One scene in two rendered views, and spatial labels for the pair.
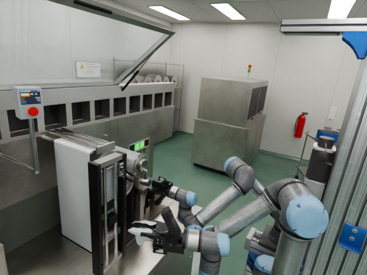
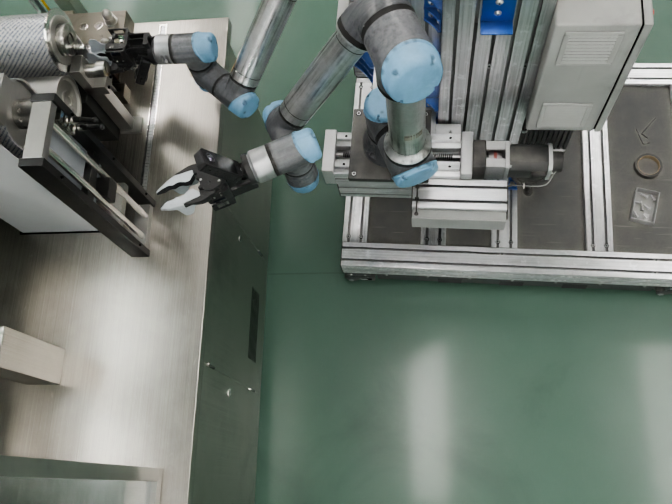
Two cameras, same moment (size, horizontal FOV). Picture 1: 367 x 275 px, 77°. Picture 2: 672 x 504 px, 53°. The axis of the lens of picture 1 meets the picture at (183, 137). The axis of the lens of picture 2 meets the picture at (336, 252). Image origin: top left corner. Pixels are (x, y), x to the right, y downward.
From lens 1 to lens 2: 0.71 m
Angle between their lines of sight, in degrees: 52
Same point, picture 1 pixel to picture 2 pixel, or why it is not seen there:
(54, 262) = (60, 277)
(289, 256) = (405, 118)
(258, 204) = (337, 55)
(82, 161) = not seen: outside the picture
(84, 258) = (99, 246)
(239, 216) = (314, 84)
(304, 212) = (406, 77)
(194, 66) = not seen: outside the picture
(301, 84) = not seen: outside the picture
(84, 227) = (62, 213)
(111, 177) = (60, 142)
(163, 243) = (224, 195)
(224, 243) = (310, 149)
